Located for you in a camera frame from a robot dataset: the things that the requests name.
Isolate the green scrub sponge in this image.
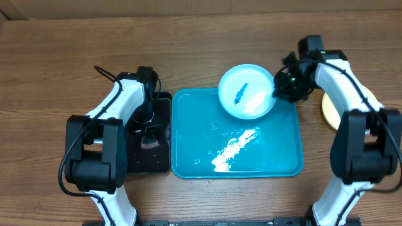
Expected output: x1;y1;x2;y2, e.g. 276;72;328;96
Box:
141;136;160;149

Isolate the light blue plate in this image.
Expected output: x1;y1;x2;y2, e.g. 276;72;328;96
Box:
217;64;276;120

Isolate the yellow plate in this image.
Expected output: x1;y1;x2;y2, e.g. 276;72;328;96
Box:
322;85;383;131

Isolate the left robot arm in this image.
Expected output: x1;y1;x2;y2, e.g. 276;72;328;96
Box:
58;67;158;225

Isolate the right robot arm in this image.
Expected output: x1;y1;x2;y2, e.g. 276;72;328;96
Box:
273;50;401;225

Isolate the black tray with water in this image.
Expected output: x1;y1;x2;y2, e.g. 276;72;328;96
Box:
125;92;172;174

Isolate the teal plastic tray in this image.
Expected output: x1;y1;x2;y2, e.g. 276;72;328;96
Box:
171;88;304;179

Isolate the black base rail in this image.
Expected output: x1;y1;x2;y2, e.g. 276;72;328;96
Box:
82;217;310;226

